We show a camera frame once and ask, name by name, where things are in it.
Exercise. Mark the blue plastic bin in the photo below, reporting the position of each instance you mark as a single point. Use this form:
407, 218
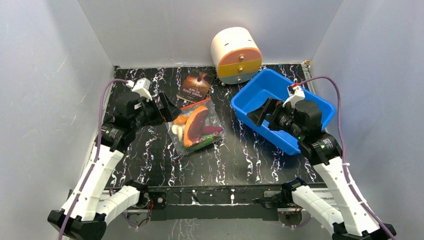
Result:
270, 84

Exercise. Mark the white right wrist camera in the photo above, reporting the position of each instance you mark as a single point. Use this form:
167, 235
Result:
296, 94

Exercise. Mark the round white drawer cabinet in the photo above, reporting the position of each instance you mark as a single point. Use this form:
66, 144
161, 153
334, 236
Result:
235, 55

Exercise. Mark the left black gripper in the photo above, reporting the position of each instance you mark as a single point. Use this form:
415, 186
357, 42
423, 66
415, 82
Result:
168, 113

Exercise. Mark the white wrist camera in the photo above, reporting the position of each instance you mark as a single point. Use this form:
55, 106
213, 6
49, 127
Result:
296, 94
142, 87

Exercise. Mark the white toy garlic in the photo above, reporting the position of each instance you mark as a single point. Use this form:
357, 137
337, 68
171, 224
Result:
178, 130

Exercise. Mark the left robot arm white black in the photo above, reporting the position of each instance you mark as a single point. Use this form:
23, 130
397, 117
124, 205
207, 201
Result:
116, 134

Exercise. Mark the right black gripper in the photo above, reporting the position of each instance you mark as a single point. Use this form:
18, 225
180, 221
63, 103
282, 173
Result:
269, 114

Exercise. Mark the clear zip bag orange zipper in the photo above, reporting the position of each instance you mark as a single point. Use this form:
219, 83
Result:
212, 119

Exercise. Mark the dark red sweet potato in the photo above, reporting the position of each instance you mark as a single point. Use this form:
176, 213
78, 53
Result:
197, 123

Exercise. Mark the magenta purple toy vegetable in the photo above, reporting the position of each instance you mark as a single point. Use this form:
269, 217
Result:
211, 130

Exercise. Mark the orange toy squash slice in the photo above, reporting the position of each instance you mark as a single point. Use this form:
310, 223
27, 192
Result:
186, 141

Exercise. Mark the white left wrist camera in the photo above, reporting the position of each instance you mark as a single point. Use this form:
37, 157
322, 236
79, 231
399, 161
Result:
142, 87

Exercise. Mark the dark paperback book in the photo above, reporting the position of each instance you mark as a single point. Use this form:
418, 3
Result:
196, 86

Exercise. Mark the orange bumpy toy food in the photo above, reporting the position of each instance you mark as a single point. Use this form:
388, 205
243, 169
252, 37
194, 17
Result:
181, 120

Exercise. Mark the green toy pepper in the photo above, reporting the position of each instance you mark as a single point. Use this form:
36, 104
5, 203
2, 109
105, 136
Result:
204, 141

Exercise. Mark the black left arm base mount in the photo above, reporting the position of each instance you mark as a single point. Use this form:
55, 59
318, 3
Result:
128, 200

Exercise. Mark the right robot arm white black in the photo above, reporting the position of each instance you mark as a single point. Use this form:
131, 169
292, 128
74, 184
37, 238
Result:
332, 169

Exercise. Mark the aluminium front rail frame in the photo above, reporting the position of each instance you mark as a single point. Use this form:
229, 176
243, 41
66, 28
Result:
85, 217

